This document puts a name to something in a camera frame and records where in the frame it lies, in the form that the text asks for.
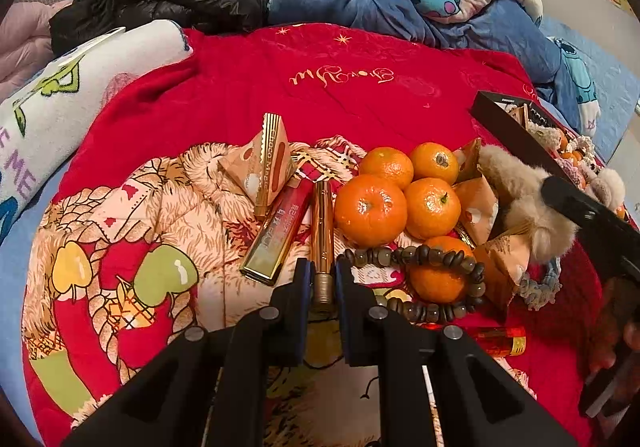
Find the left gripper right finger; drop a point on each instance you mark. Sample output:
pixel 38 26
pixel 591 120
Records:
pixel 360 316

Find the pink quilt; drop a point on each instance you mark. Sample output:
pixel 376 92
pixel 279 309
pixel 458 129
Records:
pixel 25 43

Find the gold lipstick tube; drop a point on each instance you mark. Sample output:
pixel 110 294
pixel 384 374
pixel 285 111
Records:
pixel 322 247

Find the red bear print blanket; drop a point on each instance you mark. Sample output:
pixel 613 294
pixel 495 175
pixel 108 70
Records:
pixel 146 234

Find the back right mandarin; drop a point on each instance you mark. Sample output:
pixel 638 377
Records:
pixel 432 160

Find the back left mandarin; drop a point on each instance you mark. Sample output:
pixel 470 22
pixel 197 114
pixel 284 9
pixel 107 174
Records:
pixel 389 163

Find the mandarin inside bracelet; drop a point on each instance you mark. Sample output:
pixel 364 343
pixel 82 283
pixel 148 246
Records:
pixel 439 284

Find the gold triangular snack packet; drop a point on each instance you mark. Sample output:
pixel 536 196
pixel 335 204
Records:
pixel 262 167

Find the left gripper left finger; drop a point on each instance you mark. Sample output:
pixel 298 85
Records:
pixel 292 301

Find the beige fluffy pompom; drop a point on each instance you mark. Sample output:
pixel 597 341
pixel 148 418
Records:
pixel 550 234

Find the large front mandarin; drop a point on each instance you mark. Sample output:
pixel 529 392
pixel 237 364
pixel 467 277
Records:
pixel 370 211

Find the blue fleece blanket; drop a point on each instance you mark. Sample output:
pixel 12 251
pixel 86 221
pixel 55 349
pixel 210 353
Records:
pixel 400 12

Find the middle right mandarin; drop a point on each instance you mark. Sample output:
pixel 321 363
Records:
pixel 433 208

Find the red gold lipstick box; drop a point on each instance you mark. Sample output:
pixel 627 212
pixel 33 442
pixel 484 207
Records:
pixel 265 257

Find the blue bed sheet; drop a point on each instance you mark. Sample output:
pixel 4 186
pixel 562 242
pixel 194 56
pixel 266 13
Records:
pixel 608 37

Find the black storage tray box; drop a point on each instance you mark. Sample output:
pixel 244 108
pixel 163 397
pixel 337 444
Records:
pixel 530 133

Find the white printed towel roll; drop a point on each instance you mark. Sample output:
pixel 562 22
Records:
pixel 45 121

